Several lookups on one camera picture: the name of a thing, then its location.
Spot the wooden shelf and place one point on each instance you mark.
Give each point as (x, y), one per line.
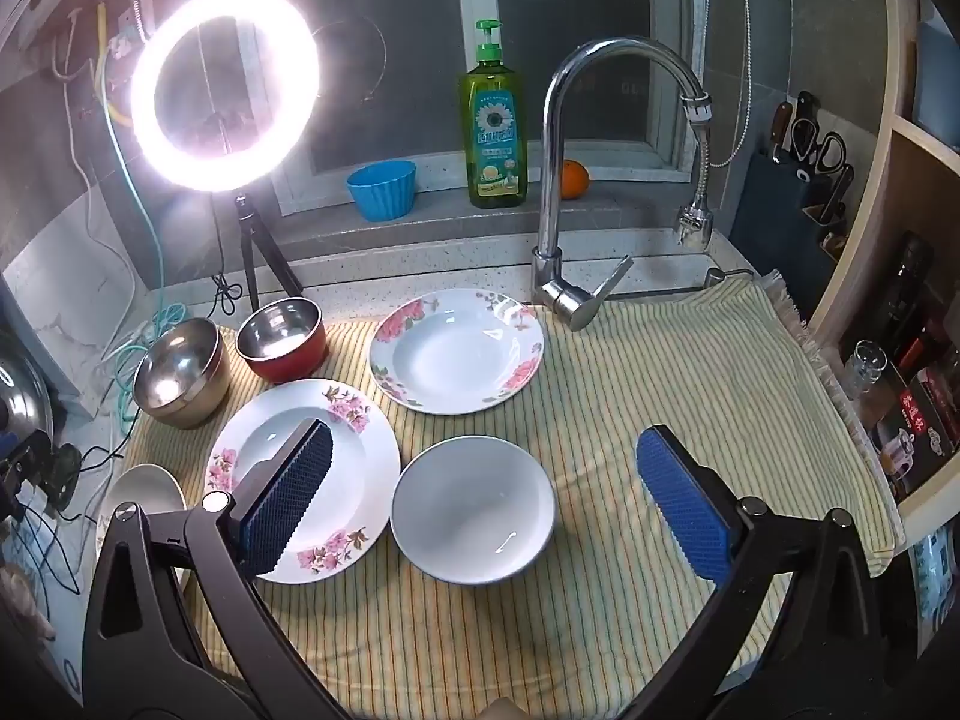
(874, 165)

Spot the dark bottle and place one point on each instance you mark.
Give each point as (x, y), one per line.
(907, 292)

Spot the orange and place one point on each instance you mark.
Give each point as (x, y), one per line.
(576, 180)

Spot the person's left hand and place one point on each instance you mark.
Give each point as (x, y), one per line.
(22, 600)

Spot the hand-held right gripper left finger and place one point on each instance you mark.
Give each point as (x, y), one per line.
(285, 495)

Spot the red steel bowl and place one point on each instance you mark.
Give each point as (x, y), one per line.
(281, 330)

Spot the blue ribbed cup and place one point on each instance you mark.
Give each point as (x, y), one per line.
(381, 191)

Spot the black scissors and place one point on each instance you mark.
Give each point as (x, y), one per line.
(829, 154)

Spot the deep floral plate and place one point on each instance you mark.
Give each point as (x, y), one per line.
(450, 360)

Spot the dark knife block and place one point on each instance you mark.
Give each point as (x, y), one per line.
(772, 210)

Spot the dark printed box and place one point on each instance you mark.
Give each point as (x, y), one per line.
(922, 427)

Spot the chrome faucet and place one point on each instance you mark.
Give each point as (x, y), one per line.
(551, 165)

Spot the glass pot lid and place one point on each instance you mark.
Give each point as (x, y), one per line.
(26, 397)

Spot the wide floral plate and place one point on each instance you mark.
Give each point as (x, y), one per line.
(360, 465)

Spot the drinking glass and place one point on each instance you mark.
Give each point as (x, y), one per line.
(866, 367)

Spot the green dish soap bottle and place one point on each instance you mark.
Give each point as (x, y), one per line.
(491, 135)

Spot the white leaf-patterned bowl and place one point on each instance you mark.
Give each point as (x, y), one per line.
(142, 491)

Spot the gold steel bowl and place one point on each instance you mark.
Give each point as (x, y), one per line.
(180, 375)

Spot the plain white bowl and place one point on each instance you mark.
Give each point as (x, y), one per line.
(472, 510)

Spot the yellow striped cloth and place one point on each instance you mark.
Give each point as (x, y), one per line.
(637, 360)

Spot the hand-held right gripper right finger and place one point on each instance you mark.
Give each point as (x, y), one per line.
(686, 510)

